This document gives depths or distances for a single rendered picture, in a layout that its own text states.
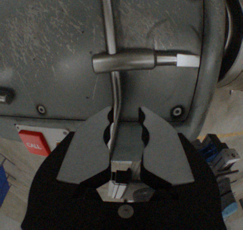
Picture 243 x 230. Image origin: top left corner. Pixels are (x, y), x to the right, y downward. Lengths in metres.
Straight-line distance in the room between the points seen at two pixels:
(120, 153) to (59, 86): 0.15
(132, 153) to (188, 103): 0.12
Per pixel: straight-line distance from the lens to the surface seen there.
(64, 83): 0.17
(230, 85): 0.34
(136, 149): 0.22
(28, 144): 0.29
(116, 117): 0.16
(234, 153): 0.88
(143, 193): 0.59
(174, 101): 0.17
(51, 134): 0.24
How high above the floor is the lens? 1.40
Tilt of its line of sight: 59 degrees down
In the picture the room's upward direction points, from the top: 175 degrees counter-clockwise
